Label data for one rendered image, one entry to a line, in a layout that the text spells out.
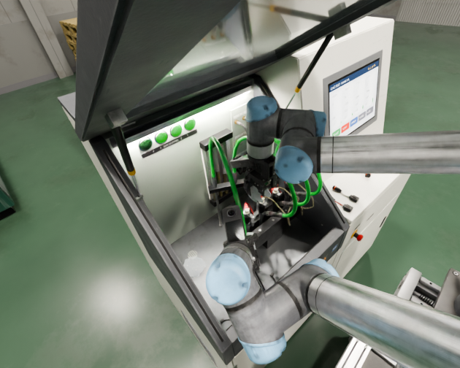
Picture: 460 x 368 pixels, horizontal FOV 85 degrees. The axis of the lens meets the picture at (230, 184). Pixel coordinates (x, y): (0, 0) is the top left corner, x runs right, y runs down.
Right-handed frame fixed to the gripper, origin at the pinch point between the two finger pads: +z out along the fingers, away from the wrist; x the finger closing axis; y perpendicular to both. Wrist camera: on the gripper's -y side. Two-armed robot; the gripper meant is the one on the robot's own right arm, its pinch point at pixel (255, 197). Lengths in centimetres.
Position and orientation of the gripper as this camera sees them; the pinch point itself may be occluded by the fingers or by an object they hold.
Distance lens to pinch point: 87.0
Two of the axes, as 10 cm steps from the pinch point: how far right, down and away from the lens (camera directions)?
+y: 6.4, 4.9, -5.9
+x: 7.6, -4.8, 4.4
